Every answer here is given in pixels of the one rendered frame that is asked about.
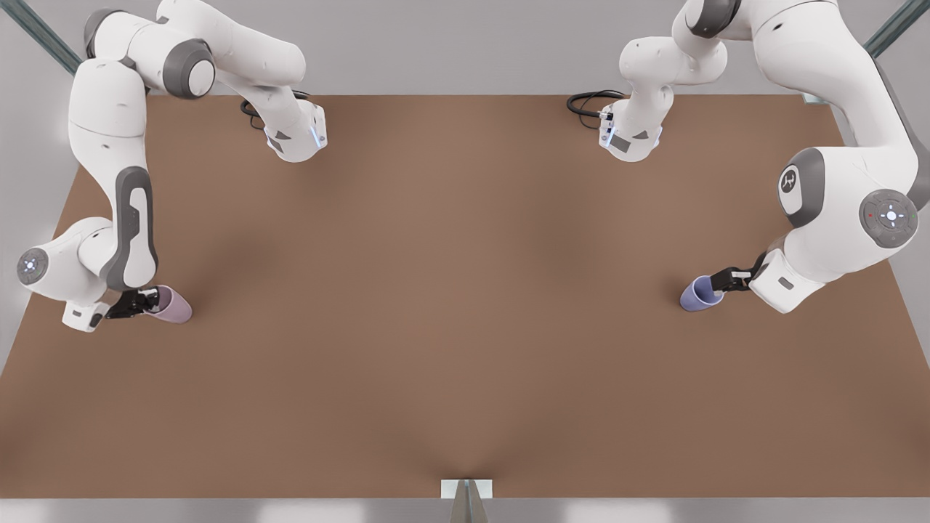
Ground purple cup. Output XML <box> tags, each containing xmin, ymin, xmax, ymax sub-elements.
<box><xmin>679</xmin><ymin>275</ymin><xmax>725</xmax><ymax>312</ymax></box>

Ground pink cup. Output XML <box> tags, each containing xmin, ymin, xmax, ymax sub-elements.
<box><xmin>144</xmin><ymin>285</ymin><xmax>193</xmax><ymax>325</ymax></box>

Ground black cable loop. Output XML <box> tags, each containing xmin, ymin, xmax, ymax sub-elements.
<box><xmin>566</xmin><ymin>90</ymin><xmax>627</xmax><ymax>130</ymax></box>
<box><xmin>240</xmin><ymin>90</ymin><xmax>312</xmax><ymax>131</ymax></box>

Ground silver frame post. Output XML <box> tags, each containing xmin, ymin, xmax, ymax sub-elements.
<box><xmin>441</xmin><ymin>479</ymin><xmax>493</xmax><ymax>523</ymax></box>
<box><xmin>0</xmin><ymin>0</ymin><xmax>83</xmax><ymax>76</ymax></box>
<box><xmin>802</xmin><ymin>0</ymin><xmax>930</xmax><ymax>105</ymax></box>

